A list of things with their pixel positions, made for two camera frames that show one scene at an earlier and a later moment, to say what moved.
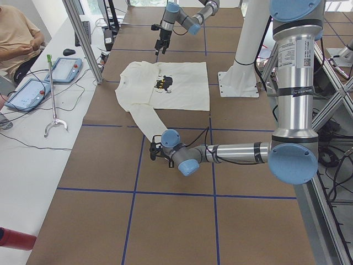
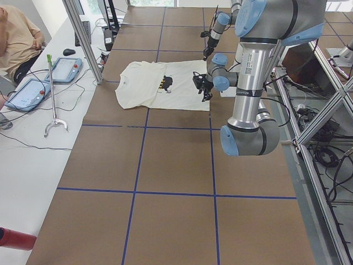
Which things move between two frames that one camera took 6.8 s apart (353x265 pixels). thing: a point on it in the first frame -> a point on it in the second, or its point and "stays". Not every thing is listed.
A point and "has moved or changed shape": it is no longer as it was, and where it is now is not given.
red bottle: x=13 y=239 stays
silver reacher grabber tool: x=56 y=121 stays
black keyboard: x=86 y=27 stays
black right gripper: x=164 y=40 -> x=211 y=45
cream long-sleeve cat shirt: x=145 y=86 has moved or changed shape
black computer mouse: x=68 y=52 stays
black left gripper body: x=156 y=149 -> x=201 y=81
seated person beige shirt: x=21 y=42 stays
